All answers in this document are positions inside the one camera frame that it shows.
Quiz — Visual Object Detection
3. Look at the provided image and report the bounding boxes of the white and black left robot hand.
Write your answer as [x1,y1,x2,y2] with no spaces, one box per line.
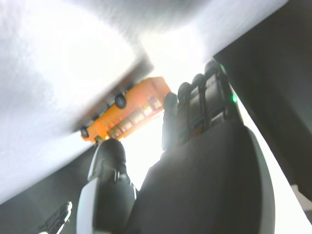
[77,59,276,234]

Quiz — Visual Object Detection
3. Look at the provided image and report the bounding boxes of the yellow toy car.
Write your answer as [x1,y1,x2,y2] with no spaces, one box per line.
[79,76,172,145]

